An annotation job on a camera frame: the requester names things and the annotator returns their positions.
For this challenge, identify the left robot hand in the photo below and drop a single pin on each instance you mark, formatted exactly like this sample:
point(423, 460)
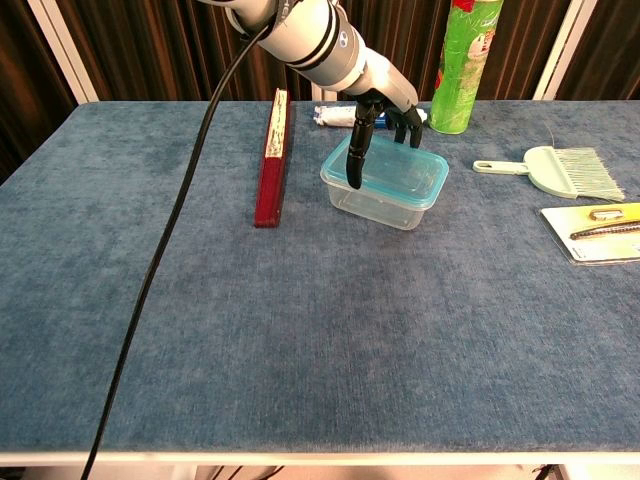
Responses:
point(392, 85)

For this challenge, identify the teal container lid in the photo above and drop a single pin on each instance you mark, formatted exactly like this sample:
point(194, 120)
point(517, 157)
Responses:
point(400, 170)

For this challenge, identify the clear plastic food container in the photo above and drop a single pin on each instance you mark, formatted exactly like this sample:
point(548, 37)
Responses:
point(380, 215)

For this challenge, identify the green chips can red lid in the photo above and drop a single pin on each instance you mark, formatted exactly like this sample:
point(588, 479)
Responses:
point(457, 75)

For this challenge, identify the white blue toothpaste tube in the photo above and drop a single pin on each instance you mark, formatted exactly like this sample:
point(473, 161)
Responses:
point(335, 116)

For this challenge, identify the dark brown pleated curtain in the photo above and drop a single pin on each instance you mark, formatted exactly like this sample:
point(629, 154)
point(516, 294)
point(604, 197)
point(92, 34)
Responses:
point(25, 75)
point(610, 50)
point(150, 50)
point(520, 50)

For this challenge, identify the folded red bamboo fan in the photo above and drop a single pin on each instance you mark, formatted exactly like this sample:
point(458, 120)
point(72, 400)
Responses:
point(272, 175)

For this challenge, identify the mint green hand brush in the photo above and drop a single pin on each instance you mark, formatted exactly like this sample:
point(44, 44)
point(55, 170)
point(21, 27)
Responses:
point(550, 172)

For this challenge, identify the razor blister pack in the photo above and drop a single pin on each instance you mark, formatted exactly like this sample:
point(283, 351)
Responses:
point(600, 235)

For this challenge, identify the white partition post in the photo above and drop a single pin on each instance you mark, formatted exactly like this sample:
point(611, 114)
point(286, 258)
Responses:
point(557, 50)
point(65, 55)
point(322, 95)

